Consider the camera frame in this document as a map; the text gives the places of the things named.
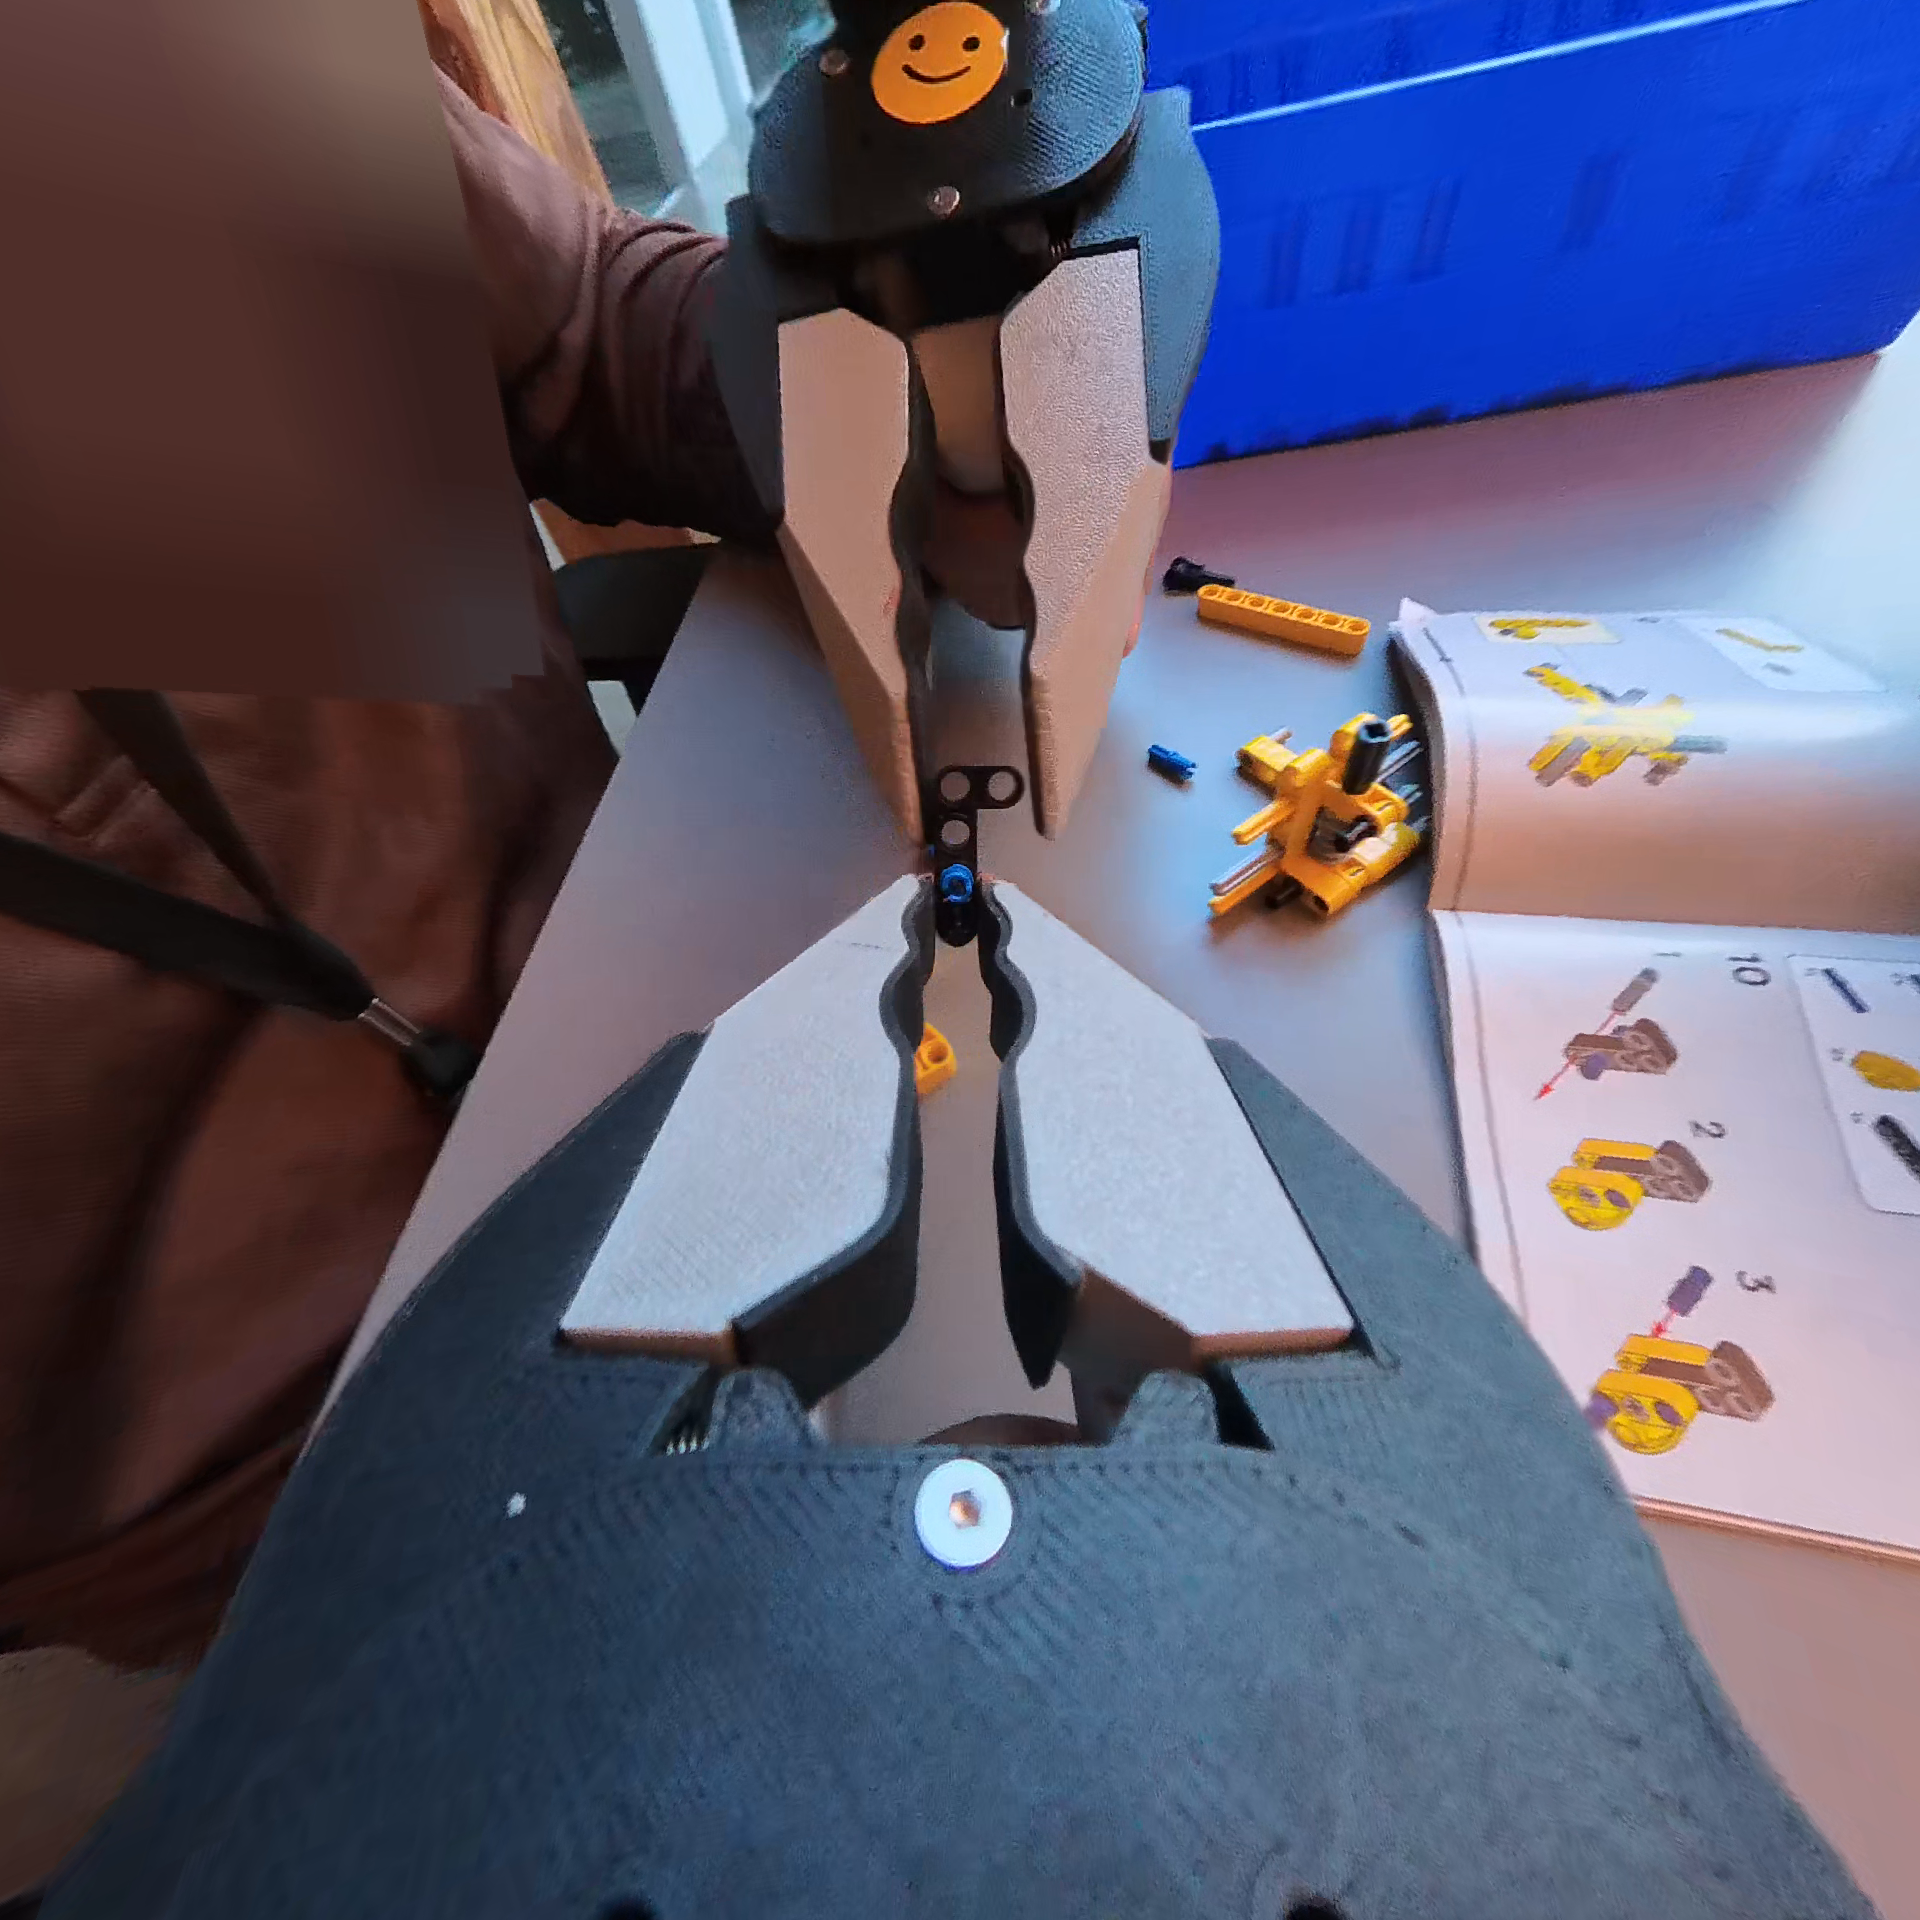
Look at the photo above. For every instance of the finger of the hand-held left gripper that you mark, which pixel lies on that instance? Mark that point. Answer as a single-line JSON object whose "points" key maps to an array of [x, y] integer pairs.
{"points": [[839, 571], [1080, 524]]}

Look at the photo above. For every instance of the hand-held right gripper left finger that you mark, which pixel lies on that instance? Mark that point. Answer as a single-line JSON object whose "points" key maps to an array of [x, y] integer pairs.
{"points": [[750, 1172]]}

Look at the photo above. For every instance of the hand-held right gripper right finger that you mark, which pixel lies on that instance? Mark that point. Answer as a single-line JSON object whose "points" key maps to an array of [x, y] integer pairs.
{"points": [[1170, 1184]]}

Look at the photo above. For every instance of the black angled lego beam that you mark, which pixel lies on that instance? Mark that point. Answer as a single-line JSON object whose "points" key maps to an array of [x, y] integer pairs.
{"points": [[980, 783]]}

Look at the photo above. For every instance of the person's left forearm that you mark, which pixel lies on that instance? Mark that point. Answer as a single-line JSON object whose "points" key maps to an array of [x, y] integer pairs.
{"points": [[629, 375]]}

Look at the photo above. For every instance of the small black lego pin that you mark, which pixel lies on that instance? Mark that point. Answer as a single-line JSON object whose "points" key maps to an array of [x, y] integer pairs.
{"points": [[1185, 573]]}

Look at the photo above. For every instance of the yellow triangular lego piece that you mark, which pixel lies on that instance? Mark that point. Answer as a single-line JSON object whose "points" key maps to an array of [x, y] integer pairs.
{"points": [[934, 1061]]}

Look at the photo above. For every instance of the long yellow lego beam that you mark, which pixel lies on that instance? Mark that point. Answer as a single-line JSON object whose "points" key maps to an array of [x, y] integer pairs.
{"points": [[1290, 635]]}

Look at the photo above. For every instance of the small blue lego pin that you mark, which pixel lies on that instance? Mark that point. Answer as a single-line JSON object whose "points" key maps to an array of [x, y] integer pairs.
{"points": [[1170, 761]]}

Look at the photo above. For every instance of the yellow lego assembly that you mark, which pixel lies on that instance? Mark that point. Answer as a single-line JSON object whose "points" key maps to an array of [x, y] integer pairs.
{"points": [[1320, 781]]}

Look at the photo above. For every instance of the lego instruction booklet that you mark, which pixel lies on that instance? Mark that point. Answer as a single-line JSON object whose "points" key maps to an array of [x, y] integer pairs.
{"points": [[1652, 1200]]}

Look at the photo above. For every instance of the person's left hand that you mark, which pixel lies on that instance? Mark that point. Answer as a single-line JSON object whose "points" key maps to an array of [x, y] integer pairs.
{"points": [[975, 548]]}

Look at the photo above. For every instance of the black chair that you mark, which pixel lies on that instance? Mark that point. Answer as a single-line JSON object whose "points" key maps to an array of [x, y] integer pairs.
{"points": [[629, 616]]}

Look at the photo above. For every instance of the blue plastic storage bin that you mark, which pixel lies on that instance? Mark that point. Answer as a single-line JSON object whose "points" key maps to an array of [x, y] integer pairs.
{"points": [[1501, 271]]}

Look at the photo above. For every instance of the person's brown sweater torso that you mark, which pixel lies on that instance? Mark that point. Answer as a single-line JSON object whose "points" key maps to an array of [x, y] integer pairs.
{"points": [[224, 1276]]}

